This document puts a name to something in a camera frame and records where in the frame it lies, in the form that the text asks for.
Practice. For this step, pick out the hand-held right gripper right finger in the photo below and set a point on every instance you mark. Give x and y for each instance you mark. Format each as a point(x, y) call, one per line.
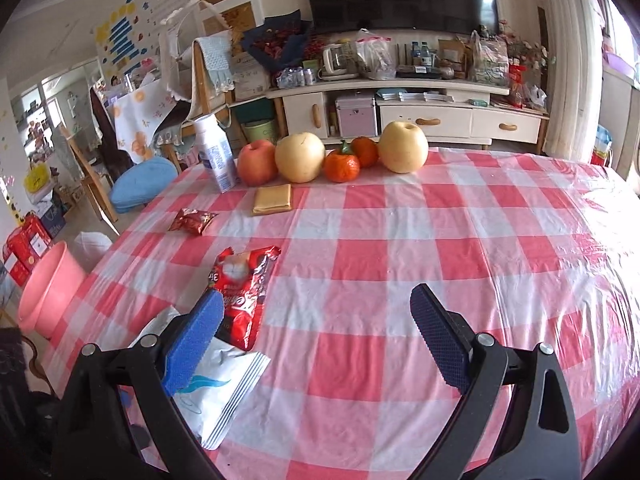
point(440, 340)

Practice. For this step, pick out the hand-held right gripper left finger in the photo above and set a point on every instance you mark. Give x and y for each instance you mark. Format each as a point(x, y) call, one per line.
point(192, 345)

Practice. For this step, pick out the white packet blue feather print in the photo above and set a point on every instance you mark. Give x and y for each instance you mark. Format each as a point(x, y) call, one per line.
point(225, 390)

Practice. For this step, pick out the red snack packet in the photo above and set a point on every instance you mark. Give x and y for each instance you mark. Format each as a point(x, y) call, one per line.
point(245, 300)

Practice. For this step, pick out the pink plastic bucket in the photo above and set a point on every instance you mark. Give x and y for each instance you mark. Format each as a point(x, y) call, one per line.
point(50, 295)

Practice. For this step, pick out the red white checked tablecloth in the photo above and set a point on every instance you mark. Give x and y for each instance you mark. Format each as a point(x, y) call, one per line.
point(380, 260)

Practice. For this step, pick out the small red wrapper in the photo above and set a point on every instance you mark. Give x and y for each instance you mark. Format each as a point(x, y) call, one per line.
point(192, 221)

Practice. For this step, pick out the white plastic bag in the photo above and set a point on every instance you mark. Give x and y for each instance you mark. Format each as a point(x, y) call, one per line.
point(91, 247)

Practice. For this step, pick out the yellow folded packet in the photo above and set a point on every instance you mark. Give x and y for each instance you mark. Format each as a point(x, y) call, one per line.
point(272, 199)

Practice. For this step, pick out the blue seat cushion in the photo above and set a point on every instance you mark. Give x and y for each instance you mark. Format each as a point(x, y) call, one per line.
point(142, 185)

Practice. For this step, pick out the white plastic bottle blue label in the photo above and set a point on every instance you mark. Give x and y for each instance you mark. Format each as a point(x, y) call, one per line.
point(217, 157)

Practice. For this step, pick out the red apple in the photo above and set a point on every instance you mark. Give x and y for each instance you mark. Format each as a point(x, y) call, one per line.
point(256, 164)

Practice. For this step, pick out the red gift box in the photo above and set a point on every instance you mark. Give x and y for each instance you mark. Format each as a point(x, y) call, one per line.
point(22, 250)

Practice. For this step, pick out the yellow pear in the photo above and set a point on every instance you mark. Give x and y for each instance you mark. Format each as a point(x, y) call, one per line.
point(402, 147)
point(300, 157)

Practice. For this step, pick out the tangerine with green leaf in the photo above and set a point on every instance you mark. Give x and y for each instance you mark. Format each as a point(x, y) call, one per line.
point(341, 167)

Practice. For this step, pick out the plain tangerine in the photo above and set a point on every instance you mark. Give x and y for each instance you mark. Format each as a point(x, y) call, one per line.
point(367, 151)

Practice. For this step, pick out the white television cabinet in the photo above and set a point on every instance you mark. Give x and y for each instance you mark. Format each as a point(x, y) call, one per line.
point(450, 122)

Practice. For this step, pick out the green plastic bin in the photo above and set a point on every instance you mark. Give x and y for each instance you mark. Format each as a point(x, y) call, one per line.
point(260, 131)

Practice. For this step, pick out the white cloth orange print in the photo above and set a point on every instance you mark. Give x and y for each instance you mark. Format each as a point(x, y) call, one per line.
point(140, 120)

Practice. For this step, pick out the pink storage box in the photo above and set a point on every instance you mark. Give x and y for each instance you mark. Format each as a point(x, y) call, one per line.
point(356, 115)

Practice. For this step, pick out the wooden chair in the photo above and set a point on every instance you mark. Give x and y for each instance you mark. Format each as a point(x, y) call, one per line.
point(202, 92)

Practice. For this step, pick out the clear bag of goods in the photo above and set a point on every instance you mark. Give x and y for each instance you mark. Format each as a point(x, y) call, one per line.
point(490, 60)

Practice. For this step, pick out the small water bottle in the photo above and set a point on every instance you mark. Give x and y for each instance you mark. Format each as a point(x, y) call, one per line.
point(426, 55)
point(416, 55)

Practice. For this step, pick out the light blue knit cloth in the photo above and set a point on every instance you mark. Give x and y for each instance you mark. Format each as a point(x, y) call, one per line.
point(215, 60)

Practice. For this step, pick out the cluster of glass cups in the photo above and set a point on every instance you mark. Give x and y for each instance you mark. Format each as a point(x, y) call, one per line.
point(296, 77)

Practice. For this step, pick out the white tote bag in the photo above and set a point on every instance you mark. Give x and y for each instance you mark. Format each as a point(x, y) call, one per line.
point(177, 55)

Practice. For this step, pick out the clear plastic bag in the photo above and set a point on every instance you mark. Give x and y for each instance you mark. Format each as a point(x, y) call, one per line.
point(375, 55)

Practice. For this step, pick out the white electric kettle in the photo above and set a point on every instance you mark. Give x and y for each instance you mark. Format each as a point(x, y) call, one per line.
point(335, 60)

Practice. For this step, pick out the white curtain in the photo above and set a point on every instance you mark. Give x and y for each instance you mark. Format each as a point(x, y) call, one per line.
point(570, 60)

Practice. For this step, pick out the dark blue flower bouquet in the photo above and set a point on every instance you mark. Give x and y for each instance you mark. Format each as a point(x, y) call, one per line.
point(270, 40)

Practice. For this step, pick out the wall poster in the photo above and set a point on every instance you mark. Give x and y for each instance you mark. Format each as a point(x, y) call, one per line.
point(117, 40)

